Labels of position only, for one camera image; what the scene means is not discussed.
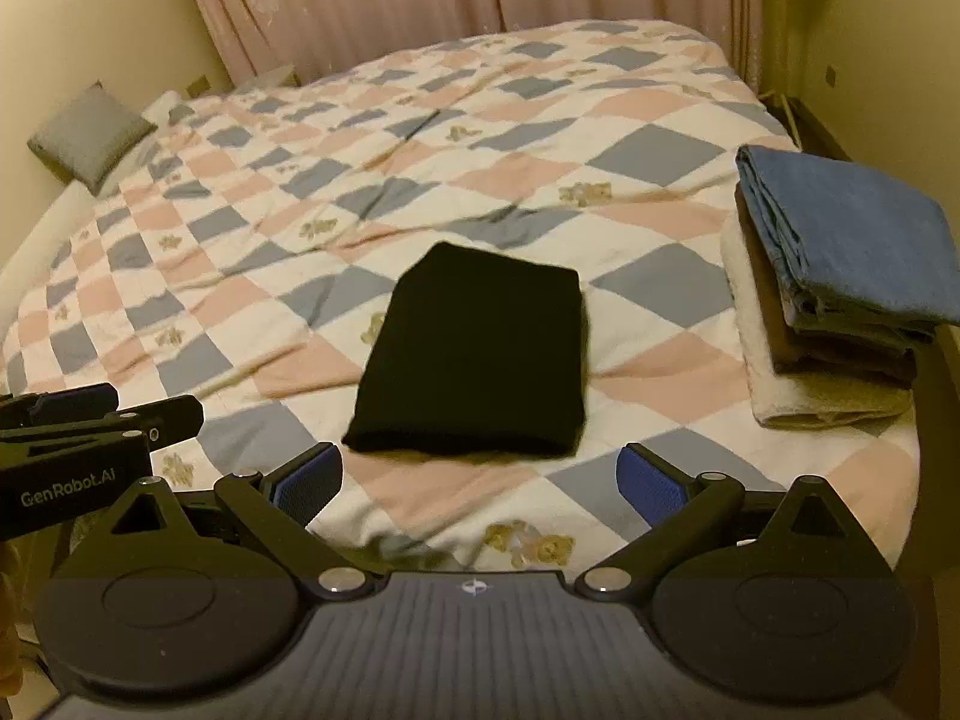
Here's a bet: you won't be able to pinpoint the white bed sheet edge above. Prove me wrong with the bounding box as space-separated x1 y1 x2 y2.
2 89 184 337

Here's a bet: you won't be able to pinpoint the checkered pink blue quilt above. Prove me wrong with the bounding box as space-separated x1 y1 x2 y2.
2 21 919 574

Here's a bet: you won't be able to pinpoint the folded brown garment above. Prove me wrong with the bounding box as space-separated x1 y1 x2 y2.
736 188 916 388

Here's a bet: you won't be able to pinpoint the folded white fleece garment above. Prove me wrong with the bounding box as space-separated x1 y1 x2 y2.
721 216 913 429

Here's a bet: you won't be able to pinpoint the folded blue jeans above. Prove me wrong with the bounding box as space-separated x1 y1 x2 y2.
736 145 958 346

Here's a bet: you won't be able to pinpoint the grey square pillow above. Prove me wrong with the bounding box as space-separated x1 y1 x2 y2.
28 83 156 195

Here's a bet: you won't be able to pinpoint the black garment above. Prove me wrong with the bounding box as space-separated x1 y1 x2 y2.
343 242 587 458

